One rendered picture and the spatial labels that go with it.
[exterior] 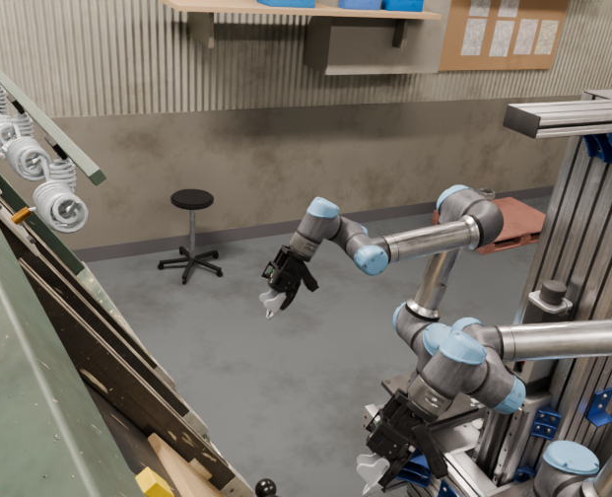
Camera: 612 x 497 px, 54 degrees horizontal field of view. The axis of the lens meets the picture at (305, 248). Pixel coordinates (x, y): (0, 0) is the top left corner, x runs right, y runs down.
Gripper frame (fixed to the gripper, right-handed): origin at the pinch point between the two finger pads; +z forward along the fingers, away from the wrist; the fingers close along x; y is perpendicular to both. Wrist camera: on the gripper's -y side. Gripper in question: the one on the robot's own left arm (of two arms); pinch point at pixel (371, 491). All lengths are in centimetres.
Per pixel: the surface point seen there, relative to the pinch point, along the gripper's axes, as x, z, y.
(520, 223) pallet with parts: -452, -89, -115
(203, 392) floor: -203, 101, 38
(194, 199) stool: -302, 33, 120
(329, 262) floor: -362, 26, 14
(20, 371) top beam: 63, -21, 50
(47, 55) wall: -260, 1, 236
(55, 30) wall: -258, -15, 238
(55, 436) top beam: 69, -22, 44
